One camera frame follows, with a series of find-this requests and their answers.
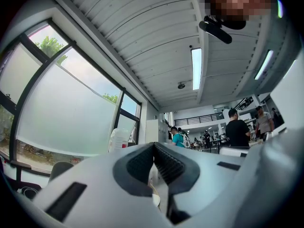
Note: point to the black office chair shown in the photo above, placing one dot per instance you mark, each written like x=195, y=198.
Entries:
x=14, y=182

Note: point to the long ceiling light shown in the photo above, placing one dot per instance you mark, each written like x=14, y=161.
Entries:
x=196, y=68
x=264, y=64

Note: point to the black ceiling fixture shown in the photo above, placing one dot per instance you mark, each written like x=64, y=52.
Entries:
x=181, y=86

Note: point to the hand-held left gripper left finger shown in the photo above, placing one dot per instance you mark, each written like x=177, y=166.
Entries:
x=95, y=198

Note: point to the white lockers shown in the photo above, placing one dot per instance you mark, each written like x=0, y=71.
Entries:
x=153, y=130

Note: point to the black head-worn camera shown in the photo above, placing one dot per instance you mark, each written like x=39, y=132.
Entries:
x=215, y=31

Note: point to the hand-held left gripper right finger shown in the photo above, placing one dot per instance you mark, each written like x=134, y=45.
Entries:
x=209, y=186

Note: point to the black mezzanine railing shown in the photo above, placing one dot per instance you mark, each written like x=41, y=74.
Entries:
x=199, y=119

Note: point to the person's head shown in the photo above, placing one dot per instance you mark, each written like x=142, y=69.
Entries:
x=237, y=1

